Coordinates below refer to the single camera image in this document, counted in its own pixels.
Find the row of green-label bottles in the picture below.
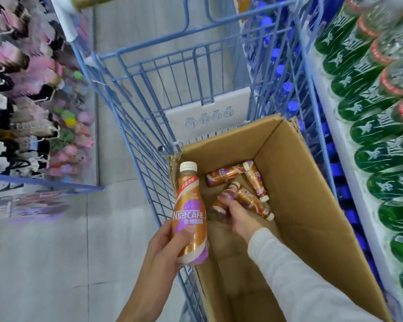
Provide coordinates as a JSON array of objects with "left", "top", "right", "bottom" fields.
[{"left": 314, "top": 0, "right": 403, "bottom": 300}]

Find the blue wire shopping cart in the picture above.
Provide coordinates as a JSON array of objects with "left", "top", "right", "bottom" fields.
[{"left": 69, "top": 0, "right": 340, "bottom": 322}]

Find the person's right forearm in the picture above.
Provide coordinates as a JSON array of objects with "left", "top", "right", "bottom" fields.
[{"left": 247, "top": 228, "right": 386, "bottom": 322}]

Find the row of blue-capped bottles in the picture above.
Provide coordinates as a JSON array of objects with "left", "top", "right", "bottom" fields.
[{"left": 244, "top": 0, "right": 384, "bottom": 289}]

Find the person's right hand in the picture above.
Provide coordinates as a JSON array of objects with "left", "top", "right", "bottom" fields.
[{"left": 218, "top": 195, "right": 267, "bottom": 244}]

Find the white store shelf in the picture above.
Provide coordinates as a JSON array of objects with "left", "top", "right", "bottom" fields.
[{"left": 304, "top": 43, "right": 403, "bottom": 322}]

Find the person's left forearm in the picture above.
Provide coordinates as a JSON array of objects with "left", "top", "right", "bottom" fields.
[{"left": 117, "top": 259, "right": 183, "bottom": 322}]

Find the brown cardboard box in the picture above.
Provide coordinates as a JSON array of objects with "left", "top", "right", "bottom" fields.
[{"left": 169, "top": 114, "right": 393, "bottom": 322}]

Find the row of clear pink packets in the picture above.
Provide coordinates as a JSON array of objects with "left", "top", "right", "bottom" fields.
[{"left": 0, "top": 190, "right": 72, "bottom": 226}]

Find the white cart seat flap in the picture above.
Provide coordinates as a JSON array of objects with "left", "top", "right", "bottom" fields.
[{"left": 164, "top": 87, "right": 253, "bottom": 145}]

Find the display of hair accessories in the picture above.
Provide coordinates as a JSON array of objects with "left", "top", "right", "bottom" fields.
[{"left": 0, "top": 0, "right": 99, "bottom": 185}]

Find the gold glitter roll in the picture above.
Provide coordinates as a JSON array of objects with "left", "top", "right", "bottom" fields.
[{"left": 70, "top": 0, "right": 130, "bottom": 10}]

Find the blue display rack bar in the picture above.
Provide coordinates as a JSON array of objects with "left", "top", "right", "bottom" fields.
[{"left": 0, "top": 173, "right": 105, "bottom": 195}]

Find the brown purple coffee bottle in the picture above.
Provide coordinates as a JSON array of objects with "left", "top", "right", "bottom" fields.
[
  {"left": 211, "top": 182, "right": 241, "bottom": 215},
  {"left": 206, "top": 165, "right": 246, "bottom": 188},
  {"left": 243, "top": 160, "right": 270, "bottom": 202},
  {"left": 236, "top": 186, "right": 275, "bottom": 221}
]

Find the coffee bottle with red label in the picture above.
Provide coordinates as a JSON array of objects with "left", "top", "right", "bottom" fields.
[{"left": 171, "top": 161, "right": 209, "bottom": 266}]

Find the white display post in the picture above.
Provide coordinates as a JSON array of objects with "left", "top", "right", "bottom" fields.
[{"left": 50, "top": 0, "right": 78, "bottom": 42}]

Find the person's left hand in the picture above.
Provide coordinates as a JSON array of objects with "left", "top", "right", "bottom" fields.
[{"left": 144, "top": 228, "right": 196, "bottom": 269}]

